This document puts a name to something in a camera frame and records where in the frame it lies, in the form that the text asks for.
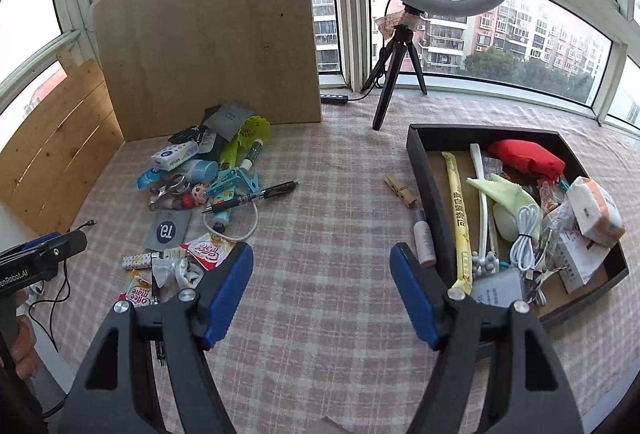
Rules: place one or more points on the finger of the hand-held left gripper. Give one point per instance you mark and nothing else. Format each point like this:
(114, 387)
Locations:
(67, 249)
(30, 245)

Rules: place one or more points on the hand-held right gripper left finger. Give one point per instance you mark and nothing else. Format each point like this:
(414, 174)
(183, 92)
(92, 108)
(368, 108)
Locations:
(230, 294)

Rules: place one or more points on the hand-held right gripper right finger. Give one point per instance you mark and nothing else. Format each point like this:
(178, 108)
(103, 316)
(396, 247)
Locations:
(412, 294)

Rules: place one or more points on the clear case with white card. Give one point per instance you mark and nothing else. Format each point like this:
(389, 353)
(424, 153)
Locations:
(497, 289)

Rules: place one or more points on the black cardboard tray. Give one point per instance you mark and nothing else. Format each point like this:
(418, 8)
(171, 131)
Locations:
(425, 174)

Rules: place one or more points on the silver metal clip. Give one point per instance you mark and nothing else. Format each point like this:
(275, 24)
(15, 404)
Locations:
(550, 271)
(167, 191)

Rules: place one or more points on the red fabric pouch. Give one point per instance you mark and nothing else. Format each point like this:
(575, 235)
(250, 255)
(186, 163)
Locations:
(525, 159)

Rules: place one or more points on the peach white tissue pack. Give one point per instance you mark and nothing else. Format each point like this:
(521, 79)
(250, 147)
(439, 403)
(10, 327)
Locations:
(595, 214)

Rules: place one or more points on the person's left hand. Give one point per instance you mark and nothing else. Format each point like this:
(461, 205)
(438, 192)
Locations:
(25, 349)

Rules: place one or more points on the large red white sachet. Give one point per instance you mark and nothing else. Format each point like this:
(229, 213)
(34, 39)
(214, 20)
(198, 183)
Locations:
(207, 253)

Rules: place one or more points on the small pink bottle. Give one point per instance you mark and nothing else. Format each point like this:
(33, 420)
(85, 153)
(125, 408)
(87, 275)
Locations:
(425, 239)

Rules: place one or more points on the crumpled white plastic bag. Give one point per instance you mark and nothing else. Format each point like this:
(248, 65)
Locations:
(175, 271)

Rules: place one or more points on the patterned white USB stick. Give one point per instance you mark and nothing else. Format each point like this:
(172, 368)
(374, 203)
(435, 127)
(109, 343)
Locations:
(140, 260)

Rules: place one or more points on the grapefruit-printed teal case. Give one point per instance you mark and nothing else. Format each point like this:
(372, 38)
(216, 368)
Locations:
(221, 220)

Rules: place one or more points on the small red white sachet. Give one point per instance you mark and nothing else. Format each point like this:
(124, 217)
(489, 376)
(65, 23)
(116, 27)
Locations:
(136, 294)

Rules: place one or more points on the grey round-logo pouch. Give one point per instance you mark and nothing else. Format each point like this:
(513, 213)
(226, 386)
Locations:
(167, 229)

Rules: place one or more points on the long yellow stick packet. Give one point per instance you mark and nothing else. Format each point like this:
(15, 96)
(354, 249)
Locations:
(457, 214)

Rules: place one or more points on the pine plank board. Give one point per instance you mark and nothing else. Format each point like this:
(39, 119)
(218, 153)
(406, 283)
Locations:
(55, 154)

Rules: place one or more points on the black pen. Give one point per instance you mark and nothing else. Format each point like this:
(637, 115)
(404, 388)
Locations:
(250, 197)

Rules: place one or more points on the small cartoon figurine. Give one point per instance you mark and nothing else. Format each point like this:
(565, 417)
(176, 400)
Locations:
(197, 196)

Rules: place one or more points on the wooden clothespin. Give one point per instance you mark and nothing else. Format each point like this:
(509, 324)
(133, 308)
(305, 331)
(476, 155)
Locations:
(400, 189)

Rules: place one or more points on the blue plastic pack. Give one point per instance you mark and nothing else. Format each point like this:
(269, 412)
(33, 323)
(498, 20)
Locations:
(149, 178)

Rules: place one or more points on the teal clothespin bundle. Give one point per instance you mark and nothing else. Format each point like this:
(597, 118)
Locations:
(235, 184)

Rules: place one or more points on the white plug-in device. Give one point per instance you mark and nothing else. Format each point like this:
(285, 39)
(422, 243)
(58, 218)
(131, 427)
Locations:
(505, 221)

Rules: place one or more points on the pink plaid tablecloth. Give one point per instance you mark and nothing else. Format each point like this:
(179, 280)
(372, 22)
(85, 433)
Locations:
(325, 214)

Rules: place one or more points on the blue white bottle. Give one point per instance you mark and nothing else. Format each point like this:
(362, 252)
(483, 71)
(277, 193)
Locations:
(200, 170)

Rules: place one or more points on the pale yellow-green glove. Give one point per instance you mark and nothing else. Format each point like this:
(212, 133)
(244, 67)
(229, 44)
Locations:
(505, 191)

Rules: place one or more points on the star-printed white tissue pack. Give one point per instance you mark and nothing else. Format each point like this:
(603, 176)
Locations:
(175, 155)

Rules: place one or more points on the black pouch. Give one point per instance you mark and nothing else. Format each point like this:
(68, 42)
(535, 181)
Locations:
(212, 144)

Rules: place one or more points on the yellow-green shuttlecock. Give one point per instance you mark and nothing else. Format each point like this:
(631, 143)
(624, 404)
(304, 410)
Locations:
(255, 129)

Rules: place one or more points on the white printed box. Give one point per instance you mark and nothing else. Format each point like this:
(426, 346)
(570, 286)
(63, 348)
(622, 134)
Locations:
(582, 264)

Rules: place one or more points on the grey flat packet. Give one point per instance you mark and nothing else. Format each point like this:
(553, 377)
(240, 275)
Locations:
(227, 119)

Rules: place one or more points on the black USB hub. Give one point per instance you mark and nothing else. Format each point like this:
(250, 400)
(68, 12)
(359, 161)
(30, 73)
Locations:
(335, 98)

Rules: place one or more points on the black tripod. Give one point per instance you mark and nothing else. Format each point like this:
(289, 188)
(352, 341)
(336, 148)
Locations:
(387, 84)

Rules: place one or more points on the light wooden board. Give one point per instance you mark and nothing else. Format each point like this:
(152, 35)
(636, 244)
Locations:
(200, 39)

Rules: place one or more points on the pink paper tag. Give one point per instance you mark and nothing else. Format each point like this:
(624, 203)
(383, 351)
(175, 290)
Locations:
(395, 21)

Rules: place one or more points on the white window frame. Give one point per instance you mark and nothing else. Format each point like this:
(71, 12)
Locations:
(345, 14)

